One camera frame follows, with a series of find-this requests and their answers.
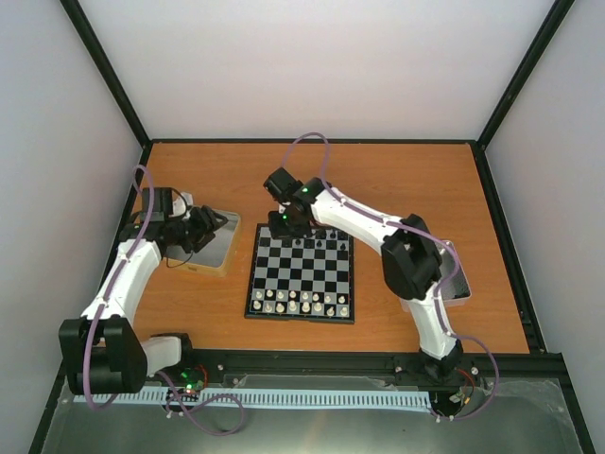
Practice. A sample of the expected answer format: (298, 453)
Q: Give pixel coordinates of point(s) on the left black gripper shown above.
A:
(206, 222)

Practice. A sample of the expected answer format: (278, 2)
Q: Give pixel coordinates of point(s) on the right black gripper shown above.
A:
(277, 232)

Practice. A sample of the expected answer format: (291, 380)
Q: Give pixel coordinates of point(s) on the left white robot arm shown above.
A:
(101, 354)

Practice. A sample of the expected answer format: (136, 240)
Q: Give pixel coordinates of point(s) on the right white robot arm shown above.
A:
(322, 204)

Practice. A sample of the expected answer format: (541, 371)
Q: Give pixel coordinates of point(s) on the left green-lit circuit board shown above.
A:
(189, 383)

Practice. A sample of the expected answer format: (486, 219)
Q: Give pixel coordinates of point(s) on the left metal tray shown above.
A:
(213, 259)

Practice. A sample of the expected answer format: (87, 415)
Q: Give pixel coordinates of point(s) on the black and silver chessboard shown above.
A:
(279, 265)

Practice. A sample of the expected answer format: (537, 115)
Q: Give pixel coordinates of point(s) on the right pink tray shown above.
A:
(454, 284)

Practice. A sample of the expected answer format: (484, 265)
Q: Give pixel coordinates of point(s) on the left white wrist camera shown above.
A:
(182, 205)

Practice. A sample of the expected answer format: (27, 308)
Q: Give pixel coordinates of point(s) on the light blue cable duct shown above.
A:
(276, 399)

